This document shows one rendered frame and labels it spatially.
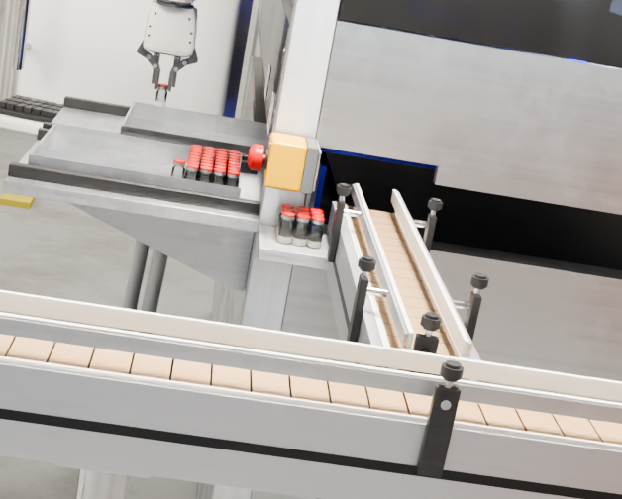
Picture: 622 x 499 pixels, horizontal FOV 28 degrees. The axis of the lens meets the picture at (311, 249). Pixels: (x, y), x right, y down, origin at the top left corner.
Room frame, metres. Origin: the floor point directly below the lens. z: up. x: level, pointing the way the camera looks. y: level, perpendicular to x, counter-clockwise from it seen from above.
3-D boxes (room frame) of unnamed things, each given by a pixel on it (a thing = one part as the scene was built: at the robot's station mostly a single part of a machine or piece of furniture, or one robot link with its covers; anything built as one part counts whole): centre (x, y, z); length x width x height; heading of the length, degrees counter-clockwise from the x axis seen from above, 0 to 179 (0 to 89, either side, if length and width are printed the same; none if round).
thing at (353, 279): (1.56, -0.12, 0.92); 0.69 x 0.15 x 0.16; 6
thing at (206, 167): (2.07, 0.20, 0.90); 0.18 x 0.02 x 0.05; 5
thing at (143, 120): (2.41, 0.23, 0.90); 0.34 x 0.26 x 0.04; 96
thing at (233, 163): (2.07, 0.16, 0.90); 0.18 x 0.02 x 0.05; 5
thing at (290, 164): (1.83, 0.05, 1.00); 0.08 x 0.07 x 0.07; 96
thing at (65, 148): (2.06, 0.31, 0.90); 0.34 x 0.26 x 0.04; 95
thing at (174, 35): (2.48, 0.35, 1.09); 0.10 x 0.07 x 0.11; 96
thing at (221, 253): (1.98, 0.27, 0.80); 0.34 x 0.03 x 0.13; 96
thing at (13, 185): (2.23, 0.28, 0.87); 0.70 x 0.48 x 0.02; 6
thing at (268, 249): (1.82, 0.01, 0.87); 0.14 x 0.13 x 0.02; 96
